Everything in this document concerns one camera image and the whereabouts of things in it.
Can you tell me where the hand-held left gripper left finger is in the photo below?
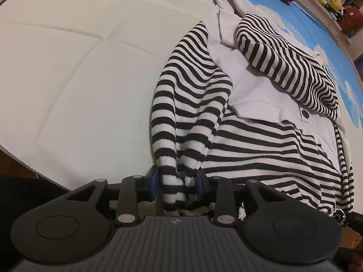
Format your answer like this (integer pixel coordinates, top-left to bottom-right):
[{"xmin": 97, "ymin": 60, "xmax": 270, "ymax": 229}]
[{"xmin": 66, "ymin": 166, "xmax": 162, "ymax": 227}]

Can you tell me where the blue printed bedspread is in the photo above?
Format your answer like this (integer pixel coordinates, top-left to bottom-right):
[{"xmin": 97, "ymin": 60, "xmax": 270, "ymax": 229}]
[{"xmin": 0, "ymin": 0, "xmax": 363, "ymax": 193}]

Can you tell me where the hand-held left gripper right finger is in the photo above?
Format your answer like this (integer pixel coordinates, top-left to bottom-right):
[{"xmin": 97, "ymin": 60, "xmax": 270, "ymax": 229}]
[{"xmin": 196, "ymin": 167, "xmax": 287, "ymax": 227}]

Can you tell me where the striped hooded sweater white vest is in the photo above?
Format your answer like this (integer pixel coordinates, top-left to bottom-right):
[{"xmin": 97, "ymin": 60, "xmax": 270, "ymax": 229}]
[{"xmin": 150, "ymin": 0, "xmax": 356, "ymax": 222}]

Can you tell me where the red owl cushion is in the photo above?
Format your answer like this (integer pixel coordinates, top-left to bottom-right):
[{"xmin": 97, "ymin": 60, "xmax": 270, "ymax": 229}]
[{"xmin": 340, "ymin": 4, "xmax": 363, "ymax": 38}]

